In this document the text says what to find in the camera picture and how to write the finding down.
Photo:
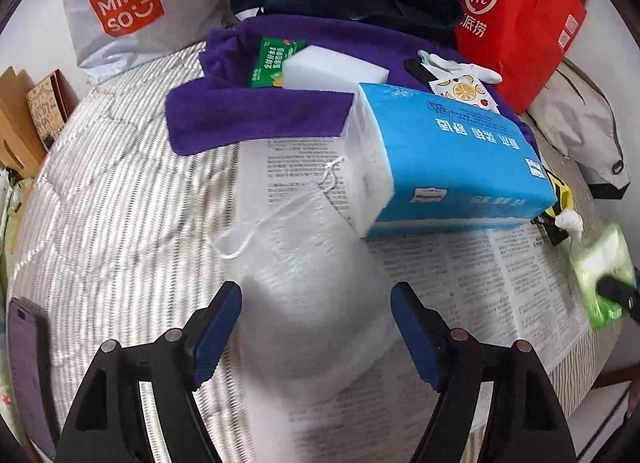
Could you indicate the beige fabric bag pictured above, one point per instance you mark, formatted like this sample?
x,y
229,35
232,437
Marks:
x,y
575,128

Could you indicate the fruit print sachet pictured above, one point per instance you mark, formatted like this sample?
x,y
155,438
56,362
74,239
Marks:
x,y
465,93

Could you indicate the red paper bag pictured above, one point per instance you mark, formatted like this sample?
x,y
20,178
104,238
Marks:
x,y
515,33

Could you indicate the yellow black packet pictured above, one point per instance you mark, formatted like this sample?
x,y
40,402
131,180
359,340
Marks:
x,y
562,193

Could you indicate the brown paper bag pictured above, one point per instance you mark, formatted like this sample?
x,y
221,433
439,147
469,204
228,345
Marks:
x,y
15,123

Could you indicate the newspaper sheet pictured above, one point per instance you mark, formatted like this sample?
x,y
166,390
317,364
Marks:
x,y
475,283

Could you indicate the white sponge block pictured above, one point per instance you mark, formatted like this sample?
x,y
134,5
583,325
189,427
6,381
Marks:
x,y
335,70

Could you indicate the white glove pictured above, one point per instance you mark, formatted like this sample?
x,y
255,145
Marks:
x,y
450,65

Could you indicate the purple towel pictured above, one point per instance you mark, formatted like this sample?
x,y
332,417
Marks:
x,y
250,113

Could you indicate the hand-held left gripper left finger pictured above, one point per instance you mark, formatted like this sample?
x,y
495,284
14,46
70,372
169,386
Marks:
x,y
215,338

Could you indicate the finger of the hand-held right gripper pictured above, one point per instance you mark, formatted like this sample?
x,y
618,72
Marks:
x,y
620,288

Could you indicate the purple phone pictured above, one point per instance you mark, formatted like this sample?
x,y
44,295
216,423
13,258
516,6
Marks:
x,y
27,368

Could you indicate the white plastic shopping bag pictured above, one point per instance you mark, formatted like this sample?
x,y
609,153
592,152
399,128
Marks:
x,y
175,3

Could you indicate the green snack packet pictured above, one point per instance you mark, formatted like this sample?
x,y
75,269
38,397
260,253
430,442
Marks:
x,y
267,63

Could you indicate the printed brown box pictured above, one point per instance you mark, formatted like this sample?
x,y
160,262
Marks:
x,y
50,108

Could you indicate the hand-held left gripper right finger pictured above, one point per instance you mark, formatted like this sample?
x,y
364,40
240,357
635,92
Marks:
x,y
417,338

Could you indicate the light green cloth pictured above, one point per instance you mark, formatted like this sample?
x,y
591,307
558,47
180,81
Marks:
x,y
12,223

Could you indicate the green wet wipes packet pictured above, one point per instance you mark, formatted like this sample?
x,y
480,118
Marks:
x,y
600,258

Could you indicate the blue tissue pack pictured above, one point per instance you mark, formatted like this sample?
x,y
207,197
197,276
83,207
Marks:
x,y
450,158

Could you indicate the black flat strip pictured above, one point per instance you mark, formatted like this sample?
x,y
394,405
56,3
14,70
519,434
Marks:
x,y
417,75

